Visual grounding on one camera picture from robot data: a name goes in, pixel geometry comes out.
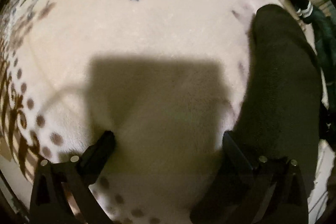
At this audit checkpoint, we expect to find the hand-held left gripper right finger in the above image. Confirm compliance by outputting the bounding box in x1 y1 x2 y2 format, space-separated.
222 131 309 224

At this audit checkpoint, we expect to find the folded dark green blanket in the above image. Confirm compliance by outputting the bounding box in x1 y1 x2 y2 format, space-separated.
312 4 336 88

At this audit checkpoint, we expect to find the floral bed blanket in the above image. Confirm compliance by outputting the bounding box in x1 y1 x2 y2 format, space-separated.
0 0 330 224

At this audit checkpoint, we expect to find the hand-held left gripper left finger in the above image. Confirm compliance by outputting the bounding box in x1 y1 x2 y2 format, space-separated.
29 130 116 224

